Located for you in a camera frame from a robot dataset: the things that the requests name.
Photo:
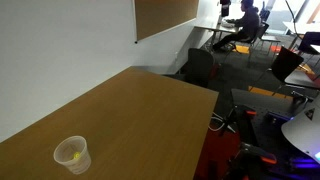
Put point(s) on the yellow marker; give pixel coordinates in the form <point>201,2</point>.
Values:
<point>77,155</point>

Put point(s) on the translucent plastic measuring cup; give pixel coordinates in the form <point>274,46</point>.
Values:
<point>78,166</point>

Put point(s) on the black office chair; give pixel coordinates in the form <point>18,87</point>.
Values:
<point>200,66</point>

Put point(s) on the brown cork board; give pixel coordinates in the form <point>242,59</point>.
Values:
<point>160,16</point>

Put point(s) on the grey office desk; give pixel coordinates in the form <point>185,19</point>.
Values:
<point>215,28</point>

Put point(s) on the yellow floor mat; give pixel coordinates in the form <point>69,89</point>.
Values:
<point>242,49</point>

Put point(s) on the seated person dark hoodie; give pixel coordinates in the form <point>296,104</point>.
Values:
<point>250,23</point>

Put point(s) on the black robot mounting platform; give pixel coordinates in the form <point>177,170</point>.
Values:
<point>266,133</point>

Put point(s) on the black chair under person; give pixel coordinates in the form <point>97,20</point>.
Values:
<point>262,30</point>

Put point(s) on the black chair thin legs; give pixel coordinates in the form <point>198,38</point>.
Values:
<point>286,63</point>

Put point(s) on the grey round table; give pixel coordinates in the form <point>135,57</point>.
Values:
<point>300,79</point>

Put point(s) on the white rectangular table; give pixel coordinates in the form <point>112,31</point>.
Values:
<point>300,27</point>

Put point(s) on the dark blue chair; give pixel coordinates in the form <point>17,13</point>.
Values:
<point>310,41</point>

